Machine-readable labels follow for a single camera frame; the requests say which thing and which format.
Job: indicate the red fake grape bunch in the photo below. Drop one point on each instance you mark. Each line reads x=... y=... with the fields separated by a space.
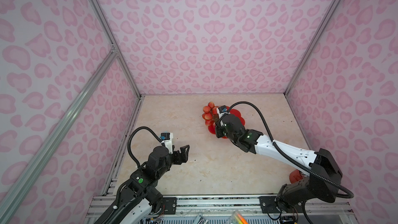
x=210 y=114

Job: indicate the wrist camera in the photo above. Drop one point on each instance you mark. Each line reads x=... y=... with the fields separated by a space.
x=167 y=141
x=222 y=109

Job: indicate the red pencil cup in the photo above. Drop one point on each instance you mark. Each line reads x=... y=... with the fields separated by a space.
x=295 y=176

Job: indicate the aluminium front rail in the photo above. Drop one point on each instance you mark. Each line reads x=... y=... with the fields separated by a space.
x=255 y=209

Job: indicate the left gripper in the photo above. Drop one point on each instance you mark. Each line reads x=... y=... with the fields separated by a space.
x=184 y=155

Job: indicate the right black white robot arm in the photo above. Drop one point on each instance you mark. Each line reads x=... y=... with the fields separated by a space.
x=322 y=174

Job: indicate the red flower-shaped fruit bowl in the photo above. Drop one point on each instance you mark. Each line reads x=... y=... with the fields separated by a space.
x=230 y=125

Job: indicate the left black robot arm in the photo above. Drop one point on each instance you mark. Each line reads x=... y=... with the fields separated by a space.
x=138 y=197

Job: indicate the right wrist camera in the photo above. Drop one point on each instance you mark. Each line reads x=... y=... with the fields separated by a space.
x=222 y=109

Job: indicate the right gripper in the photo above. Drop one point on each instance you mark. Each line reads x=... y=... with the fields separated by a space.
x=218 y=129

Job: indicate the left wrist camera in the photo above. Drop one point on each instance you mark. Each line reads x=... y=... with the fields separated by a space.
x=167 y=141

